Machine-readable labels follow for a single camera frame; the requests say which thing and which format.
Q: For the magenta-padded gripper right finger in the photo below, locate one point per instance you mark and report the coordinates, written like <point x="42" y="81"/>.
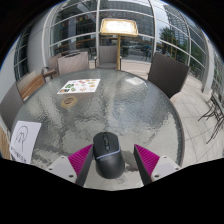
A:
<point x="148" y="160"/>

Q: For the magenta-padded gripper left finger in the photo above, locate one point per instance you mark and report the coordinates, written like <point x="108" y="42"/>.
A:
<point x="80" y="160"/>

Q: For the black computer mouse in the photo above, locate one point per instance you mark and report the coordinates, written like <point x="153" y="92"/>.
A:
<point x="108" y="160"/>

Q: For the white printed mouse pad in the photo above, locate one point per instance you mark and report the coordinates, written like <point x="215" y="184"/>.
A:
<point x="25" y="141"/>

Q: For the laminated picture menu card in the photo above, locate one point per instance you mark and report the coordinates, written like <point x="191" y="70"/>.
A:
<point x="79" y="86"/>

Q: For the wooden slatted bench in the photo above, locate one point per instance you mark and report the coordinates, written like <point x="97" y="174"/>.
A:
<point x="4" y="143"/>
<point x="30" y="86"/>

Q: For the green-top metal patio table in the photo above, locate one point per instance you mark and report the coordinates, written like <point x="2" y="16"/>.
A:
<point x="215" y="113"/>

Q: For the brown wicker chair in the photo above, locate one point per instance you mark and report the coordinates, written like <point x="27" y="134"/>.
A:
<point x="73" y="62"/>
<point x="108" y="55"/>
<point x="168" y="75"/>
<point x="10" y="105"/>
<point x="51" y="65"/>

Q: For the gold menu display stand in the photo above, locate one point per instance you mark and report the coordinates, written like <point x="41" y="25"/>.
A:
<point x="119" y="27"/>

